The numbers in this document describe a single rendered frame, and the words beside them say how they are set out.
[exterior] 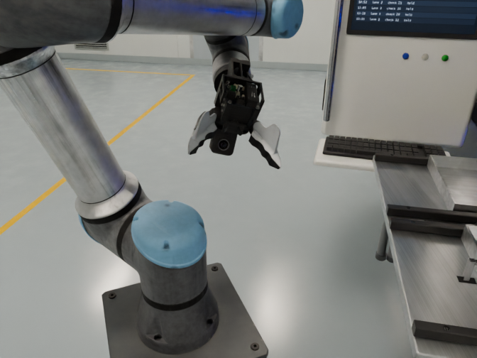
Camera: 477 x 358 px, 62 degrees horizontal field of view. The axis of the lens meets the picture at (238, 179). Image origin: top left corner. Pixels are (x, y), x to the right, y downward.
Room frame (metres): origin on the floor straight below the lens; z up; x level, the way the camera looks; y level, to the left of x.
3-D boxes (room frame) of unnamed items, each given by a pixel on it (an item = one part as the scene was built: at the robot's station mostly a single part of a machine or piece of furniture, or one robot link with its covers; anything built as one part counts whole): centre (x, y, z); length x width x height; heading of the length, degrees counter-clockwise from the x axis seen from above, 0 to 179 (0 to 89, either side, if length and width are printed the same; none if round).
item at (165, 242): (0.54, 0.12, 0.96); 0.13 x 0.12 x 0.14; 49
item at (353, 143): (1.25, -0.50, 0.82); 0.40 x 0.14 x 0.02; 74
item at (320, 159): (1.27, -0.50, 0.79); 0.45 x 0.28 x 0.03; 74
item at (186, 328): (0.53, 0.11, 0.84); 0.15 x 0.15 x 0.10
